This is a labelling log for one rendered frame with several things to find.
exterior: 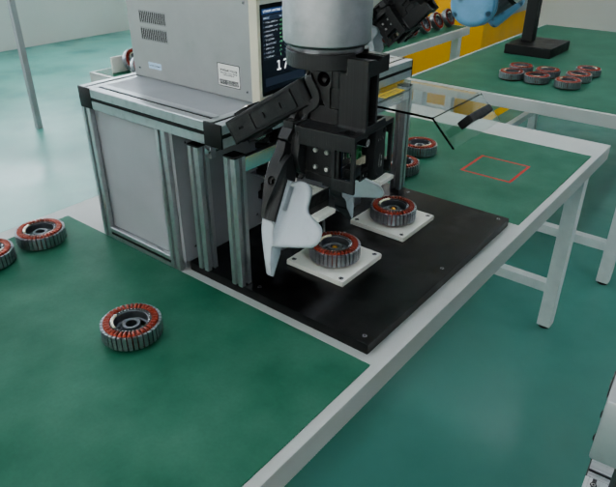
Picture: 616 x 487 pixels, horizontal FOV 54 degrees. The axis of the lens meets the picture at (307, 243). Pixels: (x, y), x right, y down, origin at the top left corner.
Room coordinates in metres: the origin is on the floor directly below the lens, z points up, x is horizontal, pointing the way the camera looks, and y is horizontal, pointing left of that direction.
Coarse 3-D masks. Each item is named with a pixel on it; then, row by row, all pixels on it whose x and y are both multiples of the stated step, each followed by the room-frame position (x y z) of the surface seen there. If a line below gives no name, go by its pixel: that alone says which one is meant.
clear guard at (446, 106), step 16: (400, 80) 1.55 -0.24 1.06; (400, 96) 1.40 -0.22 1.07; (416, 96) 1.40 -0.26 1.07; (432, 96) 1.40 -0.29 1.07; (448, 96) 1.40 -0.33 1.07; (464, 96) 1.40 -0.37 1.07; (480, 96) 1.42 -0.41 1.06; (400, 112) 1.29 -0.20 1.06; (416, 112) 1.28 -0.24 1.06; (432, 112) 1.28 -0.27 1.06; (448, 112) 1.29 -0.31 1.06; (464, 112) 1.33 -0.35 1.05; (448, 128) 1.25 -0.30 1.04; (480, 128) 1.32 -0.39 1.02
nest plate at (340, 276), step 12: (300, 252) 1.16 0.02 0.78; (372, 252) 1.16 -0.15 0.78; (288, 264) 1.13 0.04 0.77; (300, 264) 1.11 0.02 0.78; (312, 264) 1.11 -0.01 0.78; (360, 264) 1.11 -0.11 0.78; (372, 264) 1.13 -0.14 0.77; (324, 276) 1.07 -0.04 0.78; (336, 276) 1.06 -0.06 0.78; (348, 276) 1.06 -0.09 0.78
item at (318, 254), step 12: (324, 240) 1.17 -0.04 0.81; (336, 240) 1.17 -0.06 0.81; (348, 240) 1.16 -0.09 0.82; (312, 252) 1.12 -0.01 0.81; (324, 252) 1.10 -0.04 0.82; (336, 252) 1.10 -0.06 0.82; (348, 252) 1.10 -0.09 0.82; (360, 252) 1.13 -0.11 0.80; (324, 264) 1.09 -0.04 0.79; (336, 264) 1.09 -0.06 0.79; (348, 264) 1.09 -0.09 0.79
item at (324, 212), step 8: (312, 192) 1.18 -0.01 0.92; (320, 192) 1.18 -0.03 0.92; (312, 200) 1.15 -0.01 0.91; (320, 200) 1.18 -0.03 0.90; (328, 200) 1.20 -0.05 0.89; (312, 208) 1.15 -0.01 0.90; (320, 208) 1.17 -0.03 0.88; (328, 208) 1.18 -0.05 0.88; (312, 216) 1.14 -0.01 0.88; (320, 216) 1.14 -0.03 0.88
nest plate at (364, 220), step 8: (360, 216) 1.34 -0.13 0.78; (368, 216) 1.34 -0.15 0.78; (416, 216) 1.34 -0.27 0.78; (424, 216) 1.34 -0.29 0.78; (432, 216) 1.34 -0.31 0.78; (360, 224) 1.30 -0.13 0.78; (368, 224) 1.29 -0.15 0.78; (376, 224) 1.29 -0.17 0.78; (408, 224) 1.29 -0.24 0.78; (416, 224) 1.29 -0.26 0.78; (424, 224) 1.30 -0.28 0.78; (376, 232) 1.27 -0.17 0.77; (384, 232) 1.26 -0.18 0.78; (392, 232) 1.25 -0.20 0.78; (400, 232) 1.25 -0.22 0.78; (408, 232) 1.25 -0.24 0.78; (400, 240) 1.23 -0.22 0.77
